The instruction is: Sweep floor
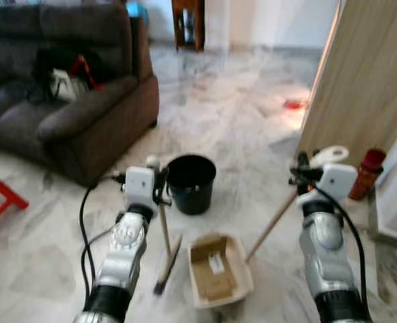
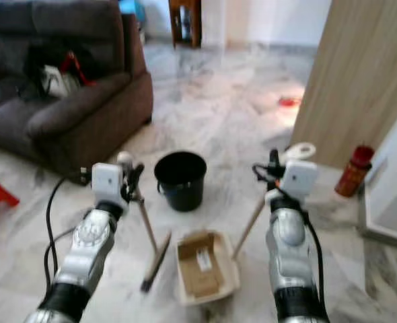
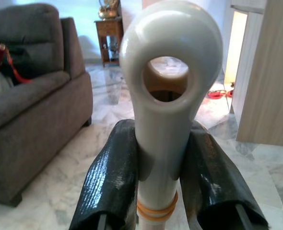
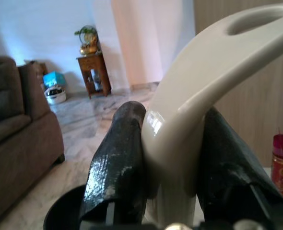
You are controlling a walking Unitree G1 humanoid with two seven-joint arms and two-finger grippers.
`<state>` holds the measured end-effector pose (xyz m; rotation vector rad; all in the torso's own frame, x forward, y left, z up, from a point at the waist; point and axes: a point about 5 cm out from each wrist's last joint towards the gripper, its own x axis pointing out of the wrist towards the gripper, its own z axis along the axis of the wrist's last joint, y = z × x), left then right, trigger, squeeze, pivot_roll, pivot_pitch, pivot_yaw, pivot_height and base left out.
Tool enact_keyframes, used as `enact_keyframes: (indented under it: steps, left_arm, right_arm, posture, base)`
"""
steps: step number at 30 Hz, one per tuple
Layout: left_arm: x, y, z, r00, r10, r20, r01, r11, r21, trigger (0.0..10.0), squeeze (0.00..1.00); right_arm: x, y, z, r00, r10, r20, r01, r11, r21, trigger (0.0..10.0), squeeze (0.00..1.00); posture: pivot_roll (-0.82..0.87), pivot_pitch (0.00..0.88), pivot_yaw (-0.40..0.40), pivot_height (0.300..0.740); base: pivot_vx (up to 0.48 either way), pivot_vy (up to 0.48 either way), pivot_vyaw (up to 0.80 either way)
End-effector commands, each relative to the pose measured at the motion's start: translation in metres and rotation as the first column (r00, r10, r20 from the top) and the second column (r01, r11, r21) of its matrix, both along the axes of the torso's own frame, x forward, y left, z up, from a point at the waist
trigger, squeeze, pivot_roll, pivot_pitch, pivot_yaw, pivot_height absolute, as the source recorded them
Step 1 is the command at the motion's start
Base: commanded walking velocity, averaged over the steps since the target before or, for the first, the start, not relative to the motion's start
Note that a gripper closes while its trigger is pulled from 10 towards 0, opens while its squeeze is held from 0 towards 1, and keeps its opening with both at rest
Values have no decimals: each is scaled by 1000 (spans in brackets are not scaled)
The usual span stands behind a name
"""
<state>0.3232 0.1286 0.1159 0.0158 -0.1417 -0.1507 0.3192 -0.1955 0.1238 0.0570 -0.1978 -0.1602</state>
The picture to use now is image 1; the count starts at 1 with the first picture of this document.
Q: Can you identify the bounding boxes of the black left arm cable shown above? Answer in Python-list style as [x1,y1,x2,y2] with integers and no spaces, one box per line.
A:
[79,174,127,297]

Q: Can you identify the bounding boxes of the wooden broom purple bristles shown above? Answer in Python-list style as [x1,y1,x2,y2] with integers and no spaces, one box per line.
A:
[145,155,184,296]

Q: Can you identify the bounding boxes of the black plastic bucket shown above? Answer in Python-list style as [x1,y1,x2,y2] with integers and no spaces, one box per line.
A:
[166,155,217,216]

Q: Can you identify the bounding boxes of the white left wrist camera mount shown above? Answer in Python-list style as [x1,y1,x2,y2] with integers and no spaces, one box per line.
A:
[123,166,157,211]

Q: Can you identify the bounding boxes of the black bag red straps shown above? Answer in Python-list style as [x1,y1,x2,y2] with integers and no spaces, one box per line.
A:
[32,46,105,105]

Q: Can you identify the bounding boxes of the red flask bottle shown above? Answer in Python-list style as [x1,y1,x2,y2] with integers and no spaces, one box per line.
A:
[349,148,386,201]

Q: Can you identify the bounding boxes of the light wood panel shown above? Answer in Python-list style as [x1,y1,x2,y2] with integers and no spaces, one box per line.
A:
[296,0,397,169]

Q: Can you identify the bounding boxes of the cream long-handled dustpan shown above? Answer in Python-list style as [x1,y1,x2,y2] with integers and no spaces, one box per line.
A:
[187,145,351,310]

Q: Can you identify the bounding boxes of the white folded item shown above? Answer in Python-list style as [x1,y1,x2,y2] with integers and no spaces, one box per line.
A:
[50,69,88,102]

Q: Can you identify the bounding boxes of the dark grey fabric sofa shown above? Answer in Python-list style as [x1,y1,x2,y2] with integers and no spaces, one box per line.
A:
[0,3,160,188]

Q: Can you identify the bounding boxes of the dark wooden side table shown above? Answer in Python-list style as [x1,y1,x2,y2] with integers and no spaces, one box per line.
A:
[172,0,206,53]

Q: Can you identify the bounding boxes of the brown cardboard box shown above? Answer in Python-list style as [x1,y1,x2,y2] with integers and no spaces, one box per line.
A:
[190,236,236,301]

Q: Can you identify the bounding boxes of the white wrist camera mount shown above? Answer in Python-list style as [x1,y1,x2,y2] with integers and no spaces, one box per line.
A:
[123,166,157,211]
[314,164,358,205]

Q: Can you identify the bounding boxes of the red plastic stool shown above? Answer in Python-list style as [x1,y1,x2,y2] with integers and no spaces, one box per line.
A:
[0,167,30,250]

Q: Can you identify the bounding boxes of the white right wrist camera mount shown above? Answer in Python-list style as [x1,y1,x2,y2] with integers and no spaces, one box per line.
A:
[314,164,358,205]

